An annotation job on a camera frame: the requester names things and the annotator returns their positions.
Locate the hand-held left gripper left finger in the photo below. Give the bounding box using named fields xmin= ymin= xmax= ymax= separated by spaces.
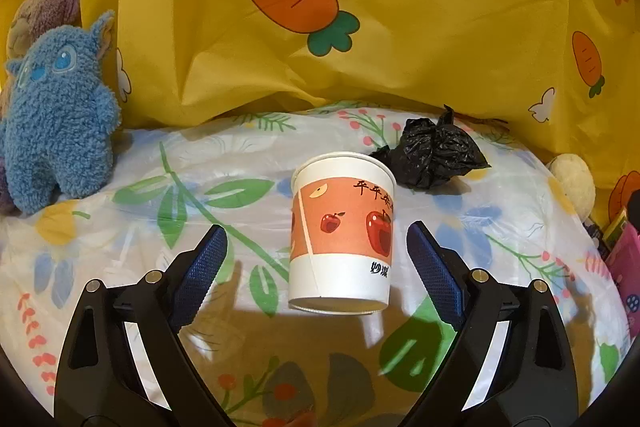
xmin=54 ymin=224 xmax=236 ymax=427

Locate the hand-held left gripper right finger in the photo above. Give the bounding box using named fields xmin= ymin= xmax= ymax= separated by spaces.
xmin=400 ymin=221 xmax=588 ymax=427

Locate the apple print paper cup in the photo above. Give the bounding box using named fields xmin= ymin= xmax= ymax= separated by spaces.
xmin=287 ymin=152 xmax=397 ymax=315

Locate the large pink bag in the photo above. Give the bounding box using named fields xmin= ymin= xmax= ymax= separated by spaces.
xmin=604 ymin=224 xmax=640 ymax=343

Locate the black crumpled plastic bag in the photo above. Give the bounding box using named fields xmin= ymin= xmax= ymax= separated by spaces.
xmin=370 ymin=105 xmax=492 ymax=190

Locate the cream plush toy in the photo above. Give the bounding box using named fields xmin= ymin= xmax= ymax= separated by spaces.
xmin=545 ymin=153 xmax=596 ymax=223

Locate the yellow packet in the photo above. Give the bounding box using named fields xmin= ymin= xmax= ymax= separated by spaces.
xmin=602 ymin=207 xmax=632 ymax=248

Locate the blue plush toy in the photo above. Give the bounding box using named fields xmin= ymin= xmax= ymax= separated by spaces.
xmin=0 ymin=10 xmax=123 ymax=215

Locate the yellow carrot print blanket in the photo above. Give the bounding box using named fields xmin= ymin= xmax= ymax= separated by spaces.
xmin=0 ymin=0 xmax=640 ymax=228

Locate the purple plush toy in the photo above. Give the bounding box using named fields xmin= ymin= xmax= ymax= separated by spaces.
xmin=5 ymin=0 xmax=83 ymax=72

